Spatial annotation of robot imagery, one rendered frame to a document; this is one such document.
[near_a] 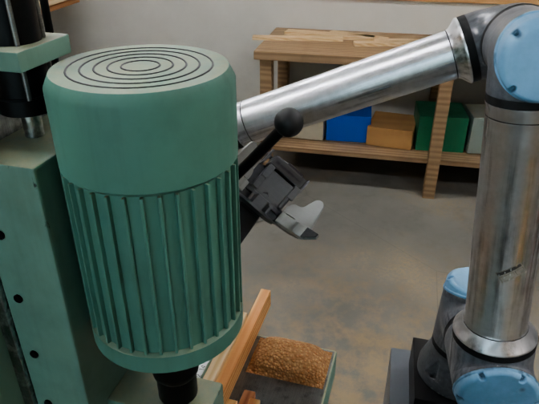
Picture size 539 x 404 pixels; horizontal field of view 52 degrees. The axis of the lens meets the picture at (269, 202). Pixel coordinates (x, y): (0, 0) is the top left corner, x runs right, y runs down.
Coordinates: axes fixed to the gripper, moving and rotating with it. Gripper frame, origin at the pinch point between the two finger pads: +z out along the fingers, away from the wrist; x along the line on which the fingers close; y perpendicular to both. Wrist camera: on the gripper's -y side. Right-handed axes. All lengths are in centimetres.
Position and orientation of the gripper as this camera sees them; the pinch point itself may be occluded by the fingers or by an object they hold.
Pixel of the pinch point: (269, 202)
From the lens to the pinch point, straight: 68.7
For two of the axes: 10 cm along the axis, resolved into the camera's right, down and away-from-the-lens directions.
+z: 1.7, -0.2, -9.9
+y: 6.4, -7.5, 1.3
